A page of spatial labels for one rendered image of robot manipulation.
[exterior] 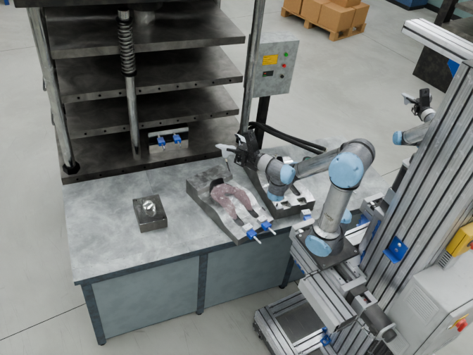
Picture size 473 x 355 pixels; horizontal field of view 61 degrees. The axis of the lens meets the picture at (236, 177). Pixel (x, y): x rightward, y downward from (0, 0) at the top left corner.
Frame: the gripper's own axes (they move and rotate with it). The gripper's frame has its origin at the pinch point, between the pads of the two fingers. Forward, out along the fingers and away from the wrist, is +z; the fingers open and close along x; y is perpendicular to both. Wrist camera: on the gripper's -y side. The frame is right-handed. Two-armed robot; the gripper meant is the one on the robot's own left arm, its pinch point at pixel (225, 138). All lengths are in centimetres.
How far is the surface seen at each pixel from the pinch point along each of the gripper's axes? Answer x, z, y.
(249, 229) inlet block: 16, -16, 56
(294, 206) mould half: 47, -26, 52
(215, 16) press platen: 89, 78, -21
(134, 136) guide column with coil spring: 23, 79, 46
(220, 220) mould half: 12, 1, 59
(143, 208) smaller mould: -8, 39, 62
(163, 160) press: 36, 66, 63
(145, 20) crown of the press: 45, 96, -18
